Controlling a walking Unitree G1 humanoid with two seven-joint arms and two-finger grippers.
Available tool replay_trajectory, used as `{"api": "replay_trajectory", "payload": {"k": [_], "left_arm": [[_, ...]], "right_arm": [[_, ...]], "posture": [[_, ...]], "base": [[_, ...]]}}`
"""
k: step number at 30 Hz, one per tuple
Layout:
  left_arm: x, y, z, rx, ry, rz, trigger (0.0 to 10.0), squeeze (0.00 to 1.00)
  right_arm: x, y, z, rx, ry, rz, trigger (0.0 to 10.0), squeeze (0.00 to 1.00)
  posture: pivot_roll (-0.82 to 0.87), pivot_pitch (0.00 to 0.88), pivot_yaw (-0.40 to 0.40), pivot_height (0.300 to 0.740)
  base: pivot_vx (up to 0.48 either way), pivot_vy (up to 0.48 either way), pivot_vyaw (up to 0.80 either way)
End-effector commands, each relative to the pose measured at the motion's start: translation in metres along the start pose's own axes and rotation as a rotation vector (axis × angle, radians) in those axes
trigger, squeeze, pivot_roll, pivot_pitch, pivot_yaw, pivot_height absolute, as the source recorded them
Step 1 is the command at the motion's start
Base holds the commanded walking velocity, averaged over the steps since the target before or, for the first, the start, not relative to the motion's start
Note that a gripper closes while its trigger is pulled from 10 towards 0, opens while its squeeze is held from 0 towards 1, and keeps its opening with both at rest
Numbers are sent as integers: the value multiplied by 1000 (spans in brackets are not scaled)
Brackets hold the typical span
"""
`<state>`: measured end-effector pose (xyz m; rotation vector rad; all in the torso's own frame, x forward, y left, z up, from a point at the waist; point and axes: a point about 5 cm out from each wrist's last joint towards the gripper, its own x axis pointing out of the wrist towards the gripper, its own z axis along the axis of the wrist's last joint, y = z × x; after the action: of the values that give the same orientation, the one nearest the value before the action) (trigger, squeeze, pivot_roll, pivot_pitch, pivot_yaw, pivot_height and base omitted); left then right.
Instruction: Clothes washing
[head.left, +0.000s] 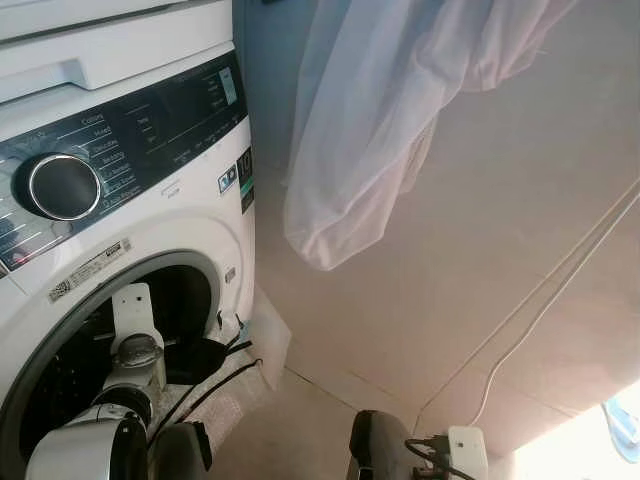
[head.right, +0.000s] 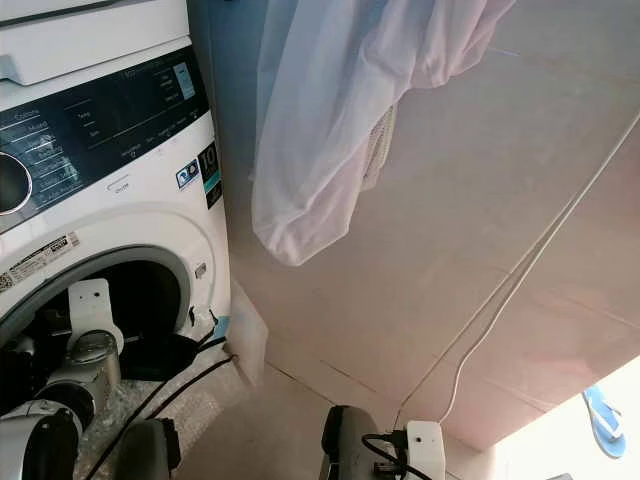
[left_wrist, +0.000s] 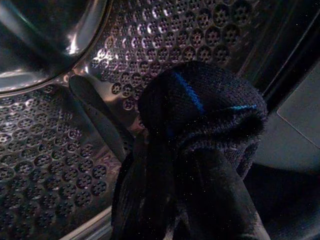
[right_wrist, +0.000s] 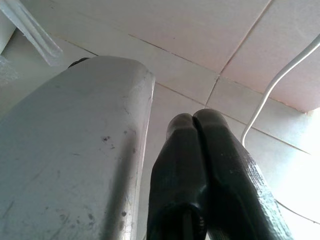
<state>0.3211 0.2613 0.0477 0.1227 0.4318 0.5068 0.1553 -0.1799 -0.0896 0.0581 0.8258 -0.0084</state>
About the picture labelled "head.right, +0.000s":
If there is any white front-load washing machine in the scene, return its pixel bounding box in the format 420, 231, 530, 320
0, 45, 233, 480

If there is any white clothes dryer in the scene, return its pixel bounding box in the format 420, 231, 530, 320
0, 0, 126, 23

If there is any dark grey robot right leg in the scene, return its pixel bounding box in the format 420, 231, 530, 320
320, 405, 391, 480

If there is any dark grey robot leg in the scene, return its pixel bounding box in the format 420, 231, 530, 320
115, 418, 183, 480
320, 405, 391, 480

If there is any clear bubble wrap sheet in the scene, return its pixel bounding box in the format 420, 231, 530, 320
100, 285, 269, 471

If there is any blue flip-flop sandal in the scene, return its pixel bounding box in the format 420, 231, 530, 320
582, 385, 629, 459

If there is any dark grey robot left leg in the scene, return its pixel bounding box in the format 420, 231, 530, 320
115, 418, 183, 480

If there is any white hanging cloth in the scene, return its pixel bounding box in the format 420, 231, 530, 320
250, 0, 516, 266

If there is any white stacking kit shelf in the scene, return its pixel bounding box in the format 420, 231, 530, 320
0, 0, 191, 86

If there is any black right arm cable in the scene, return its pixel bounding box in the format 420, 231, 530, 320
360, 430, 436, 480

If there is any thin white cable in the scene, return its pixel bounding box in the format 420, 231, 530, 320
438, 115, 640, 426

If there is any thin black hose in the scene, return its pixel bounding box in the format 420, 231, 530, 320
85, 335, 233, 480

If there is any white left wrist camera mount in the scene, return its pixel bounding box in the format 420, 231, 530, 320
68, 278, 123, 346

